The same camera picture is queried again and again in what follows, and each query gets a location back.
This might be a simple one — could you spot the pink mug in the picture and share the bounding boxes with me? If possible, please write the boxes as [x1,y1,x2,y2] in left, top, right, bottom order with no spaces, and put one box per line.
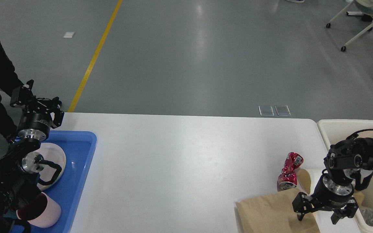
[16,192,61,228]

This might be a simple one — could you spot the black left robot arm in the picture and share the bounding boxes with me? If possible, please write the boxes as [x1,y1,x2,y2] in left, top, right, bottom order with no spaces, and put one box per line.
[0,80,64,233]

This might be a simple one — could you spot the left floor outlet cover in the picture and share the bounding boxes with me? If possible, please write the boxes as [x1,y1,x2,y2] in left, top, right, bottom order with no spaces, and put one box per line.
[258,105,275,117]

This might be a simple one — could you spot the beige plastic bin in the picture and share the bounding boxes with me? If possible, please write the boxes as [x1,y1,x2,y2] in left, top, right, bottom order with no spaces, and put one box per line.
[317,119,373,233]

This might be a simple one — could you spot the brown paper ball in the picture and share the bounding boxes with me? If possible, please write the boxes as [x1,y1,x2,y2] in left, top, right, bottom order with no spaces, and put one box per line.
[353,190,365,205]

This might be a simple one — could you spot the crushed red can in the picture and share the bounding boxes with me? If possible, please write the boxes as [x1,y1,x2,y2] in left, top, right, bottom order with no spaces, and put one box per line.
[278,152,304,191]

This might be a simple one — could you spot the blue plastic tray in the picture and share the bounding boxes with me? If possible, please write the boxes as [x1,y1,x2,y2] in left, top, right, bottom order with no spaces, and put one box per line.
[31,131,97,233]

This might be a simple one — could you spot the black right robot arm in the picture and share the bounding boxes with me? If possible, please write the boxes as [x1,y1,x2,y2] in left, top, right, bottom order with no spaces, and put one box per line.
[292,131,373,224]

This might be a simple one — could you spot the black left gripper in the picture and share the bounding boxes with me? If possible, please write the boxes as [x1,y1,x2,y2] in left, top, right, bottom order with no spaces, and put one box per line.
[9,80,64,142]

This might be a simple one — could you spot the white paper cup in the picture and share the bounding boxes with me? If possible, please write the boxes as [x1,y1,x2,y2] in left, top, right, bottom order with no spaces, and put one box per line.
[296,168,323,195]

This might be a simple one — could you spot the pink plate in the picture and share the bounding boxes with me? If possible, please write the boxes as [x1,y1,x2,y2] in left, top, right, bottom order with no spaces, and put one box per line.
[36,142,66,191]

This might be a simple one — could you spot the yellow plate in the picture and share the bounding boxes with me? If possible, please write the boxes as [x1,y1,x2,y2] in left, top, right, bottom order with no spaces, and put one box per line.
[49,151,67,186]

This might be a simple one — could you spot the floor outlet cover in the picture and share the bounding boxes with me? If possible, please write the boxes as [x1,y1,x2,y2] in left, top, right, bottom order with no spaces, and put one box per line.
[275,105,291,116]
[258,105,275,117]

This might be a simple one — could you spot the white rolling chair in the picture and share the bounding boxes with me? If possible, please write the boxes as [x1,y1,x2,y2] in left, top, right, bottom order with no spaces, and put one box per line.
[325,0,373,54]

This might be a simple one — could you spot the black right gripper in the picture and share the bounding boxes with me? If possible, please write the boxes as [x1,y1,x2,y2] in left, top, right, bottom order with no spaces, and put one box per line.
[292,174,359,225]

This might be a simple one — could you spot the right floor outlet cover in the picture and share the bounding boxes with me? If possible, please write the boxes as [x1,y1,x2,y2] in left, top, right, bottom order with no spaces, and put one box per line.
[275,105,291,116]

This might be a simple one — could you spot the brown paper bag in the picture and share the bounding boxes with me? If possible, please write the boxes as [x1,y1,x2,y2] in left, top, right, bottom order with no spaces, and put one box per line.
[236,188,320,233]

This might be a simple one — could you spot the aluminium foil container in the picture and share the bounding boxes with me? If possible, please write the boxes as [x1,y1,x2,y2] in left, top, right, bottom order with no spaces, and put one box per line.
[360,207,373,227]

